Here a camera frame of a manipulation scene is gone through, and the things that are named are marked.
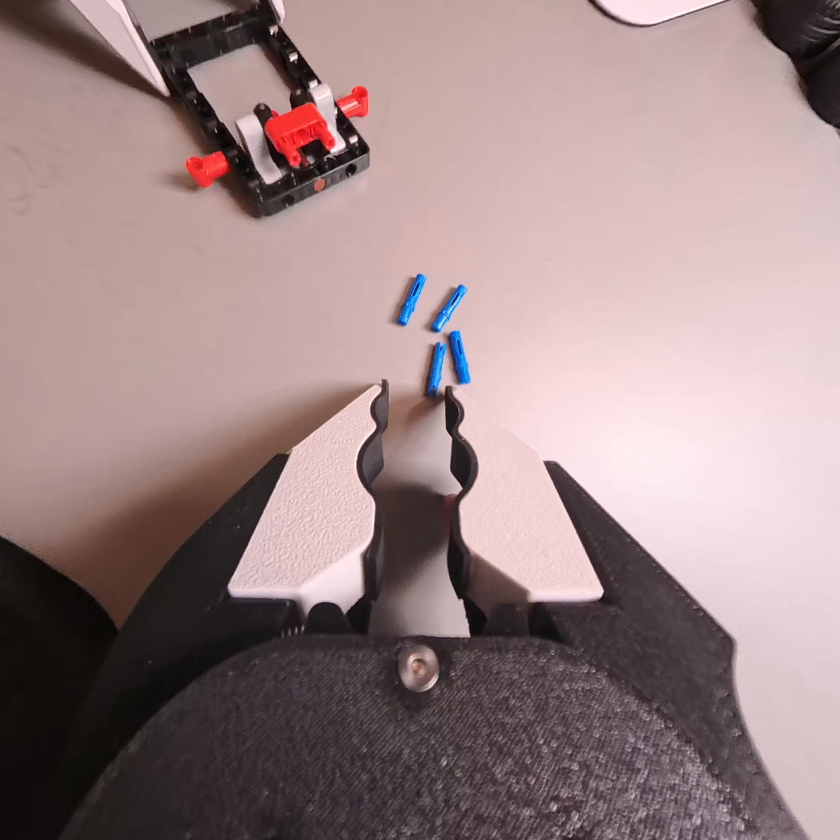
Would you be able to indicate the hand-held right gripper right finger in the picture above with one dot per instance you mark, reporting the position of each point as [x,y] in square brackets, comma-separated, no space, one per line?
[525,525]

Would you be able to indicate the black knit cloth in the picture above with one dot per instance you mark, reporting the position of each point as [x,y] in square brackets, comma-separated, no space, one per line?
[39,656]

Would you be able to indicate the black lego frame assembly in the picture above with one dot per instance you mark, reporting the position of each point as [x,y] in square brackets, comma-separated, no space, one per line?
[308,190]

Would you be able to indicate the blue lego pin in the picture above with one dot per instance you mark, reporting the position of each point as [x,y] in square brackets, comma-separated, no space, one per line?
[436,369]
[412,300]
[449,308]
[459,356]

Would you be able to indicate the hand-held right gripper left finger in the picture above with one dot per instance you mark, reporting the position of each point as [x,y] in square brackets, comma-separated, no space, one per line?
[308,518]

